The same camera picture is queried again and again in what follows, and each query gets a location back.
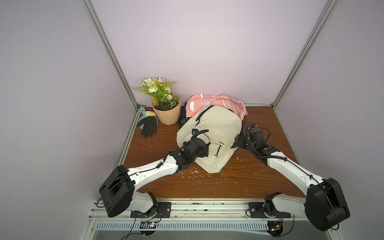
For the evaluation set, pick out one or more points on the terracotta flower pot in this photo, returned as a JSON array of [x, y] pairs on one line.
[[168, 117]]

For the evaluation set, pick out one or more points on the right circuit board with cable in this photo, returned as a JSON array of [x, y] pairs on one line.
[[279, 229]]

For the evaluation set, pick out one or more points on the cream canvas backpack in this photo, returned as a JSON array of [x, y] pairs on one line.
[[223, 127]]

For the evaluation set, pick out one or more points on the circuit board with cable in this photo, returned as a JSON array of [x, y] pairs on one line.
[[145, 229], [279, 229]]

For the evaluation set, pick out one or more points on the black work glove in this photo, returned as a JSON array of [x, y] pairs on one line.
[[149, 126]]

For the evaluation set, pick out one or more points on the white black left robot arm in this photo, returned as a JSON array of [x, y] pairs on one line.
[[119, 192]]

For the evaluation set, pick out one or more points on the right corner aluminium profile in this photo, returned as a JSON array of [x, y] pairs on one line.
[[320, 24]]

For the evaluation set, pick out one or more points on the aluminium mounting rail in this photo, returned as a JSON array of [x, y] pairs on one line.
[[191, 209]]

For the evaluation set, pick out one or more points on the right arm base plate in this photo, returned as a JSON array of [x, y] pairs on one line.
[[258, 210]]

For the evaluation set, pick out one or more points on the green white artificial plant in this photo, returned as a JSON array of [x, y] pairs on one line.
[[161, 93]]

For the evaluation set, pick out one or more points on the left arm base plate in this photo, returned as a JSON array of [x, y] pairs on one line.
[[159, 210]]

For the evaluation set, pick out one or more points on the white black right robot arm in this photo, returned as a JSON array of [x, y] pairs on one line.
[[324, 203]]

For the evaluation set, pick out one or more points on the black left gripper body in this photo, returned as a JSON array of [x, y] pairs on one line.
[[201, 153]]

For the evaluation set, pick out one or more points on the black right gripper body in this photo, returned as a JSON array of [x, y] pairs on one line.
[[239, 141]]

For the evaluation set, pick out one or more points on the yellow sponge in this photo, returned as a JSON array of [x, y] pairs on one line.
[[150, 114]]

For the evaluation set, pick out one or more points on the navy blue backpack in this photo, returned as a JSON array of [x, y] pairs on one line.
[[183, 117]]

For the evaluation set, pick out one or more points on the left circuit board with cable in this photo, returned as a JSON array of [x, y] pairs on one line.
[[145, 229]]

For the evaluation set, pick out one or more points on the pink backpack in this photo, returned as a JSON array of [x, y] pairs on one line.
[[200, 101]]

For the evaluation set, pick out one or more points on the left corner aluminium profile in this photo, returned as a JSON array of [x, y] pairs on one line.
[[91, 11]]

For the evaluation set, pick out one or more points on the corner aluminium profile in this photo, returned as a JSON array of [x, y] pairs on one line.
[[320, 24], [91, 11]]

